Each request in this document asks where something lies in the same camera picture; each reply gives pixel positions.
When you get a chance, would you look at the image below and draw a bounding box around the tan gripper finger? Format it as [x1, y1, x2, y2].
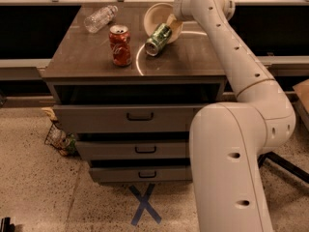
[166, 14, 183, 33]

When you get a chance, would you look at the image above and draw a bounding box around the white paper bowl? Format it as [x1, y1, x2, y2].
[144, 3, 183, 44]

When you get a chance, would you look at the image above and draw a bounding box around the green soda can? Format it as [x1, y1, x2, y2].
[145, 23, 172, 57]

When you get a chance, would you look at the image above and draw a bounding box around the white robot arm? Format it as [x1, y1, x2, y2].
[173, 0, 295, 232]

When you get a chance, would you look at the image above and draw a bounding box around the red soda can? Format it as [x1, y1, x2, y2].
[109, 25, 131, 67]

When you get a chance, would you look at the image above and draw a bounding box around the clear plastic water bottle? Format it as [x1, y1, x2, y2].
[84, 5, 118, 34]

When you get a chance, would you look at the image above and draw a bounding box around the grey drawer cabinet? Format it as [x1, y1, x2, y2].
[42, 5, 226, 183]

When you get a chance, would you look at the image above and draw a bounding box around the top grey drawer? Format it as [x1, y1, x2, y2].
[53, 104, 202, 133]

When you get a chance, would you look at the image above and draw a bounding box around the grey drawer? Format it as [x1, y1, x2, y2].
[53, 104, 202, 133]
[76, 140, 189, 161]
[89, 166, 192, 183]

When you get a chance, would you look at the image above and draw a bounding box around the middle grey drawer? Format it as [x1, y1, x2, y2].
[76, 140, 189, 161]

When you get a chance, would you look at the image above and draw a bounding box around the black chair leg base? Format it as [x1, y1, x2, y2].
[258, 152, 309, 184]

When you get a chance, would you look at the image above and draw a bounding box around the bottom grey drawer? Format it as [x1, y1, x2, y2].
[89, 166, 192, 183]

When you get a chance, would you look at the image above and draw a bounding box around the blue tape cross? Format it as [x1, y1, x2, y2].
[129, 184, 162, 226]

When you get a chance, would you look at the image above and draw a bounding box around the wire basket with items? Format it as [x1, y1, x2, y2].
[44, 124, 77, 157]

